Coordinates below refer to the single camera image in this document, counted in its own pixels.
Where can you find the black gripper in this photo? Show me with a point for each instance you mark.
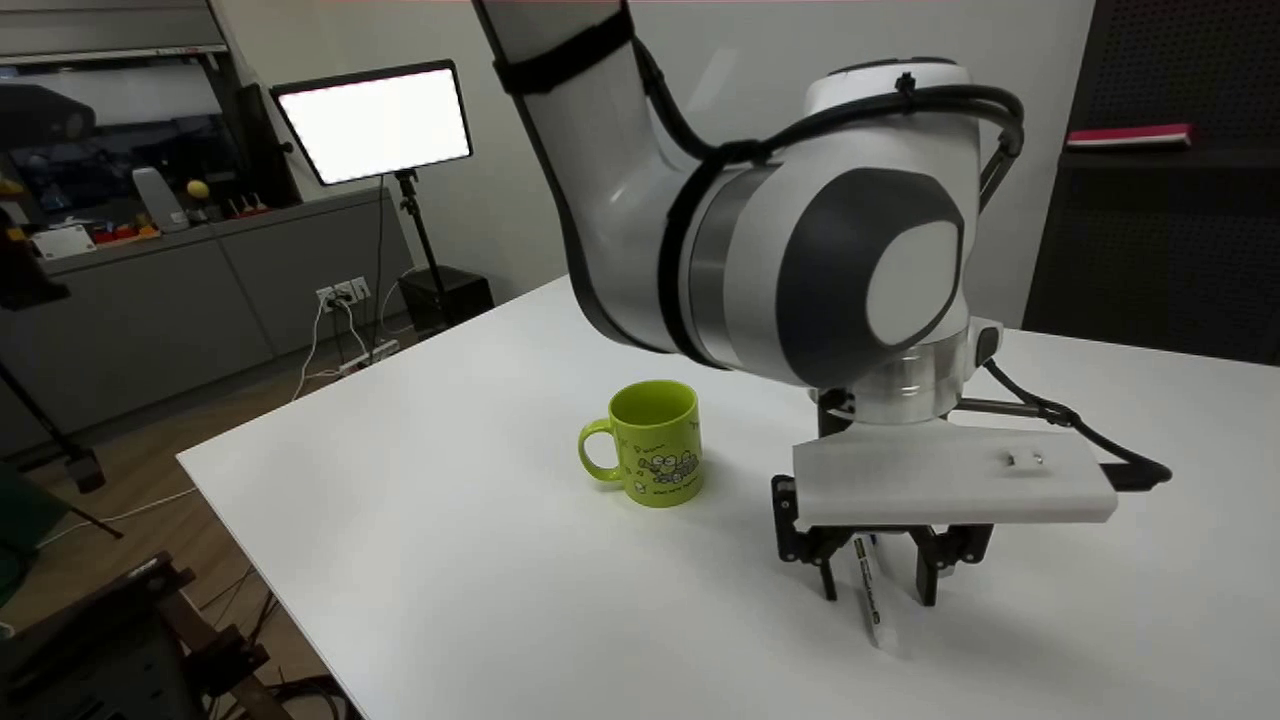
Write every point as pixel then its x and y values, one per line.
pixel 785 515

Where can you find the white marker with blue cap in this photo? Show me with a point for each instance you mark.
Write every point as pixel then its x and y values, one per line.
pixel 870 601

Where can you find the green ceramic mug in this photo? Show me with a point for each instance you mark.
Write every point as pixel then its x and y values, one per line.
pixel 657 447

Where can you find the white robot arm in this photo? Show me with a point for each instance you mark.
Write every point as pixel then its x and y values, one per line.
pixel 785 253

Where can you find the tall black cabinet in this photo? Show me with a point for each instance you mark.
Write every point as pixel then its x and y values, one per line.
pixel 1172 241

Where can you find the pink flat item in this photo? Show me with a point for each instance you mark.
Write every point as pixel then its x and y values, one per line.
pixel 1128 139

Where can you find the black floor box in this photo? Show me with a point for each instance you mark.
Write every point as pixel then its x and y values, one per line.
pixel 453 296

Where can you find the black light stand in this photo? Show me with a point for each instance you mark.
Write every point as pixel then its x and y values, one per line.
pixel 426 241

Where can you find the bright led light panel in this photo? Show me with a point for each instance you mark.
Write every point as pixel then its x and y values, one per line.
pixel 375 121

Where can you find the grey low cabinet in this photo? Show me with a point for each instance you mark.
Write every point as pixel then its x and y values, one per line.
pixel 173 314

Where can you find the small yellow ball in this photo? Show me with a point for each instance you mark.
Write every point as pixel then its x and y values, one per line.
pixel 197 190

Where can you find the black tripod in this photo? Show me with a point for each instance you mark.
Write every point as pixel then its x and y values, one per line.
pixel 40 400

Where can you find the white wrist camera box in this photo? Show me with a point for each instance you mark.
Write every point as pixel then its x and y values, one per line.
pixel 947 479

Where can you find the white wall power outlet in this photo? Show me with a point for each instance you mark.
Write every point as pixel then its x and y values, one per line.
pixel 342 292

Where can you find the black metal frame clutter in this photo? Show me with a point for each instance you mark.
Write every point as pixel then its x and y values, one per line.
pixel 120 653

